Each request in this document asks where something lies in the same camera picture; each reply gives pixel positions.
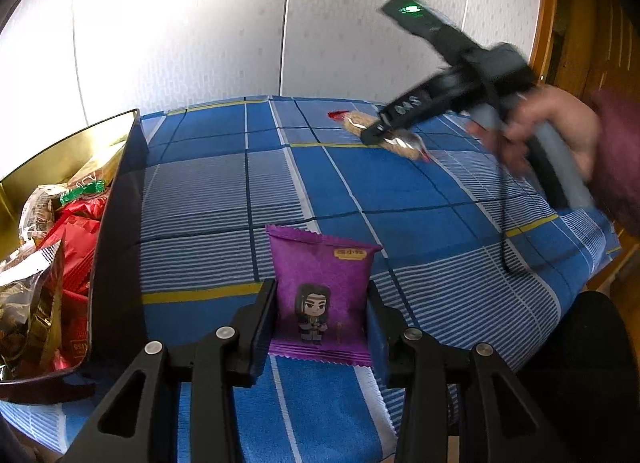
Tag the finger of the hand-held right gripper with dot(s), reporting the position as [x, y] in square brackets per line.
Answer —
[375, 132]

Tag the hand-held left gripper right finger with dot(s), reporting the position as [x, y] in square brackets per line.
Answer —
[378, 338]

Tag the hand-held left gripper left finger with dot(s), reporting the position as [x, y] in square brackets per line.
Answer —
[260, 333]

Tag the peanut bar packet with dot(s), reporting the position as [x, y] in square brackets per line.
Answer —
[357, 123]

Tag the purple snack packet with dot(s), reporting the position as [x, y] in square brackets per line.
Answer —
[320, 268]

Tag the gold tin box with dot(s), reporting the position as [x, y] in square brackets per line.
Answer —
[117, 253]

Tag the red white snack packet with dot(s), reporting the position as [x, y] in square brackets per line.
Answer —
[75, 333]

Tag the large red snack packet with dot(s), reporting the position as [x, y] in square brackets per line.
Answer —
[75, 238]

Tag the yellow cracker packet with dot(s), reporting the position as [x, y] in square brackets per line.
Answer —
[97, 170]

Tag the gold candy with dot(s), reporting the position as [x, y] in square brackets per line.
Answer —
[30, 313]

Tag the clear seed snack bag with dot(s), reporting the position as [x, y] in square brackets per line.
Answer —
[40, 213]

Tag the person's right forearm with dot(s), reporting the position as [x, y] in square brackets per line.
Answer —
[620, 158]

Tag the person's right hand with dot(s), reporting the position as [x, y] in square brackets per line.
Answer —
[560, 118]

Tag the blue plaid tablecloth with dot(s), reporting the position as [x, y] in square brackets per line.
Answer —
[400, 203]

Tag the wooden door frame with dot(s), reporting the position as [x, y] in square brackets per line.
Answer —
[590, 18]

